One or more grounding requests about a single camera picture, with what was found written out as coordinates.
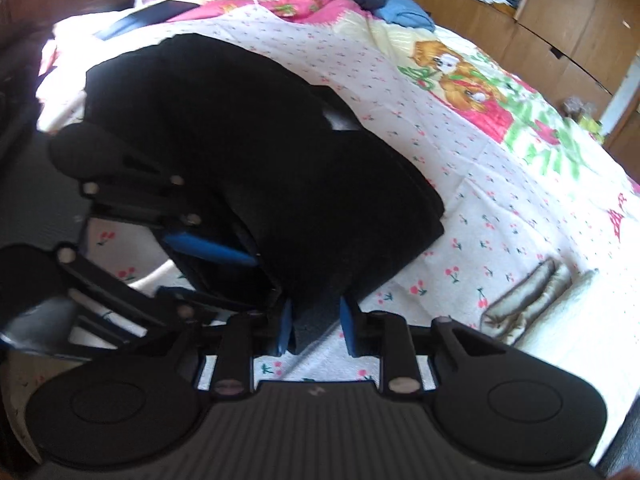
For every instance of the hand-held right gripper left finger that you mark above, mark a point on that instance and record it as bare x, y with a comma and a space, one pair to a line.
285, 327

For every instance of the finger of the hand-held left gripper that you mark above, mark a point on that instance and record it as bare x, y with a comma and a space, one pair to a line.
220, 301
210, 247

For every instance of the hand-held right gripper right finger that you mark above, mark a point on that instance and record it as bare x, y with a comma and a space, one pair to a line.
350, 327

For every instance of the black pants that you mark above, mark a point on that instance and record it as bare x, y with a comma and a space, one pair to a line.
250, 160

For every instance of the folded cream satin cloth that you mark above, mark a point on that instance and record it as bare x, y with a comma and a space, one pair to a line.
525, 300

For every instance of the printed floral bedsheet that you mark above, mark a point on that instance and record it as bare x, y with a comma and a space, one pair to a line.
500, 200

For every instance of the navy blue cloth band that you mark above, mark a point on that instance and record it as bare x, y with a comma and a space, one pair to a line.
145, 15

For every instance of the pink and cream quilt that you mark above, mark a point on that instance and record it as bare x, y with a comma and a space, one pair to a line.
280, 2

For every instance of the blue cloth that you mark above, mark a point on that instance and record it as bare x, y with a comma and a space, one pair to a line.
405, 10

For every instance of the small green and grey clutter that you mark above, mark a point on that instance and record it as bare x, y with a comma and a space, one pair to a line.
582, 115

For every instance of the white panel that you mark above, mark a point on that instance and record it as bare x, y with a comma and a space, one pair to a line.
622, 95

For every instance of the wooden wardrobe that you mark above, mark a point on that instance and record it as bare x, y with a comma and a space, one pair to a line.
550, 25

